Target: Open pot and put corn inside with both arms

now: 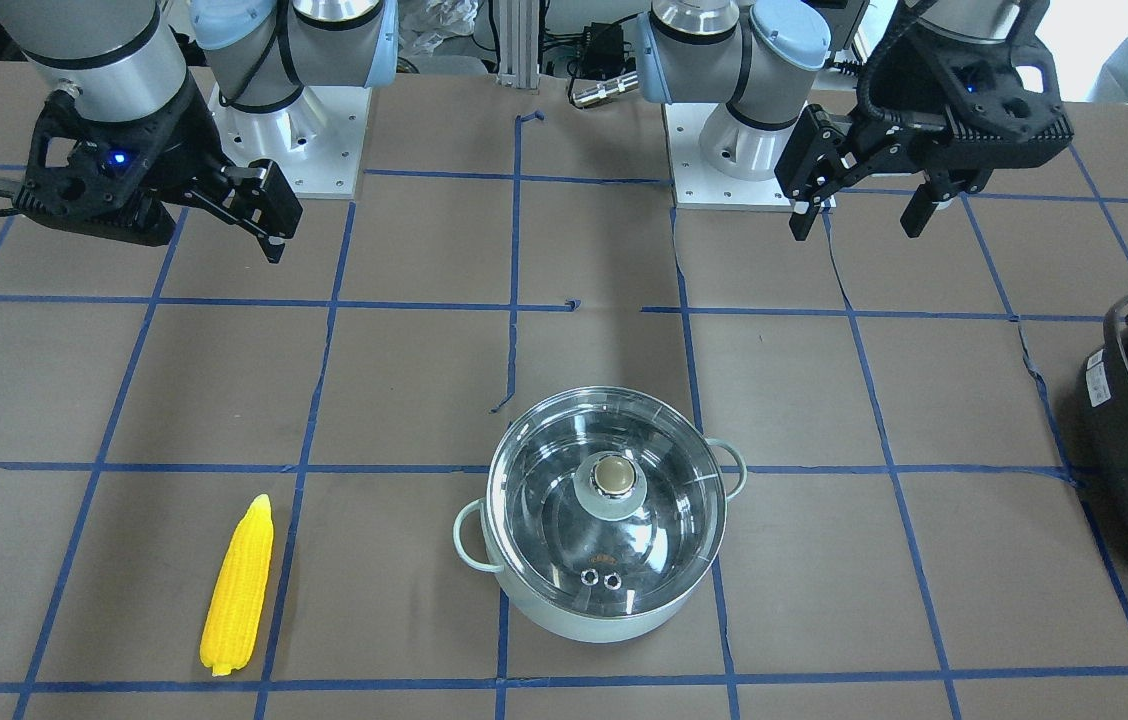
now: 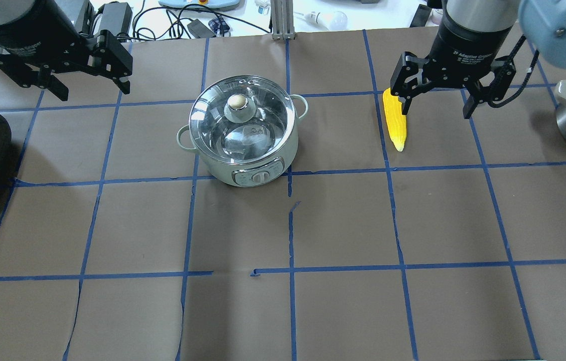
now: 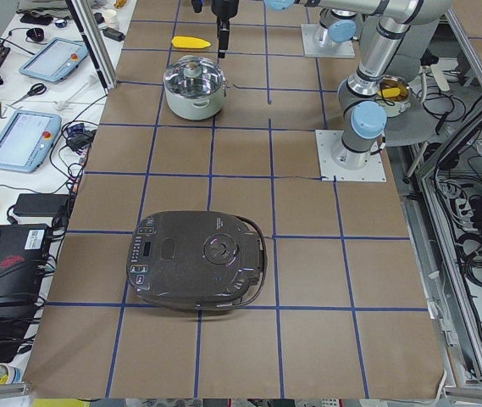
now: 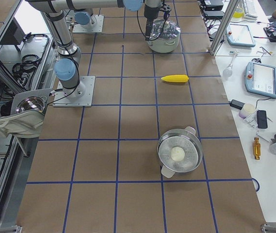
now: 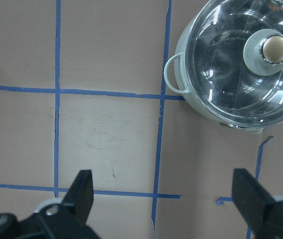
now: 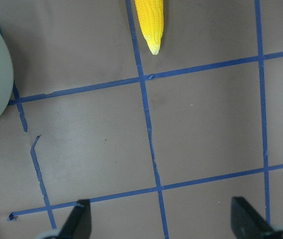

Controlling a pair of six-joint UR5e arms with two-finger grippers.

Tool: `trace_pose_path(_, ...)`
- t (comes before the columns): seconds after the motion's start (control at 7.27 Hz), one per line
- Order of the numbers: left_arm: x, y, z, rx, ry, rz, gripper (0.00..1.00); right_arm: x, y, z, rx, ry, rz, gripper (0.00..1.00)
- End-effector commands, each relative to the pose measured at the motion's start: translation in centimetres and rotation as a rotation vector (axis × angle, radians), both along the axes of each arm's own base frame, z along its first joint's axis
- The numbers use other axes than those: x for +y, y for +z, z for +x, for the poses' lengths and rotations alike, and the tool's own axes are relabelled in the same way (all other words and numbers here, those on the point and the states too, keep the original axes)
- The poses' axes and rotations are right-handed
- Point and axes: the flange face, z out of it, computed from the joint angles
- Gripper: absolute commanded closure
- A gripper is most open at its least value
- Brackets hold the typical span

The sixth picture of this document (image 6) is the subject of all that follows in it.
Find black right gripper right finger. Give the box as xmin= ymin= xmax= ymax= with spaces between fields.
xmin=231 ymin=197 xmax=281 ymax=239

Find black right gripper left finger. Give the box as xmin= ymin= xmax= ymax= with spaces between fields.
xmin=58 ymin=199 xmax=92 ymax=239

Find yellow corn cob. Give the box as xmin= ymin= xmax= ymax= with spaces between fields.
xmin=134 ymin=0 xmax=164 ymax=55

